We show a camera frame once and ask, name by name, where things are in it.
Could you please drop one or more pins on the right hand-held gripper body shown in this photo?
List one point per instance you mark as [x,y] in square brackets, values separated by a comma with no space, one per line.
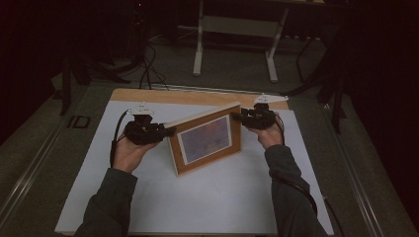
[262,118]

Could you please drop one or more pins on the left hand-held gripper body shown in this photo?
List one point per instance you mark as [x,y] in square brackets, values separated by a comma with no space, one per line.
[141,131]

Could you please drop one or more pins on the wooden photo frame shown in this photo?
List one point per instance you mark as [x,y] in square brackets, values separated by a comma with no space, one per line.
[204,138]

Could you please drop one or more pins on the person's right hand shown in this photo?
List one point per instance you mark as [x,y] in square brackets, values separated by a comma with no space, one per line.
[270,135]

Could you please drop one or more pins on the person's left hand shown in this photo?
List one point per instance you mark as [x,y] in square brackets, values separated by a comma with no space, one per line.
[130,154]

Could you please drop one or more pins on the black metal stand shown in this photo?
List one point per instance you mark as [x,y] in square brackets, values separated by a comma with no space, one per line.
[67,82]
[336,98]

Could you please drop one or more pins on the white table mat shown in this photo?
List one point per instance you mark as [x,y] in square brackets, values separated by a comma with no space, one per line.
[214,204]

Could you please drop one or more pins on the black rectangular floor bracket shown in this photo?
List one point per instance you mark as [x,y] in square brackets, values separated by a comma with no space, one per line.
[79,121]

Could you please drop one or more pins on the white metal desk frame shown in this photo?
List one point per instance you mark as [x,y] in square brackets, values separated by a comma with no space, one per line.
[238,26]

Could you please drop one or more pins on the metal floor rail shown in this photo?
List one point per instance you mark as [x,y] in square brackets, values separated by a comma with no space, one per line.
[29,171]
[352,171]

